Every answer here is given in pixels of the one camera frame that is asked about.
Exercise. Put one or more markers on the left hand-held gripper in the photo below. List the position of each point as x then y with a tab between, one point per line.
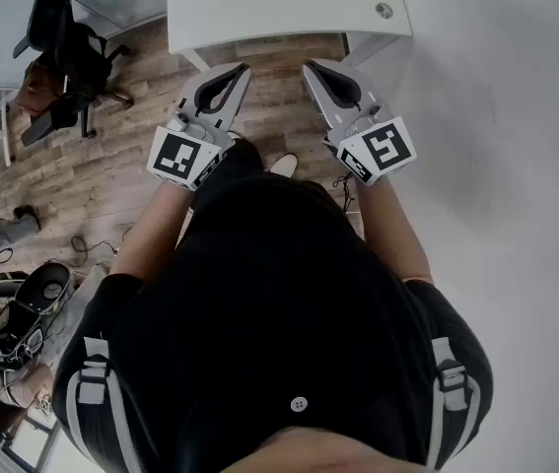
180	158

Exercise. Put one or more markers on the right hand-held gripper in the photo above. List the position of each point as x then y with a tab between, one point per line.
382	148

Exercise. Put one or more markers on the person's right forearm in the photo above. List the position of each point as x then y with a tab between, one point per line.
392	234

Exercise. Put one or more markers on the person's left forearm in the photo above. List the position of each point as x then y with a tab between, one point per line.
151	234

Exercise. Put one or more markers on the black office chair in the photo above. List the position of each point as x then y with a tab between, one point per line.
62	42

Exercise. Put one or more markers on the brown bag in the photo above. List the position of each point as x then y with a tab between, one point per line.
37	89

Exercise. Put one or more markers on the person's black shirt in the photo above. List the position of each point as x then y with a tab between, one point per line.
279	289

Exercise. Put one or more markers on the cluttered equipment pile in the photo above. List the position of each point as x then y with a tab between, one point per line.
13	323

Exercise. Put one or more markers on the white shirt button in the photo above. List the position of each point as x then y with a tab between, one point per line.
299	404

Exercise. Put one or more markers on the person's bare chest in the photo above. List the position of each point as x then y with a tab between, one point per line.
318	453

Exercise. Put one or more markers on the black framed white board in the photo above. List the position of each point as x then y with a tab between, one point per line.
27	444

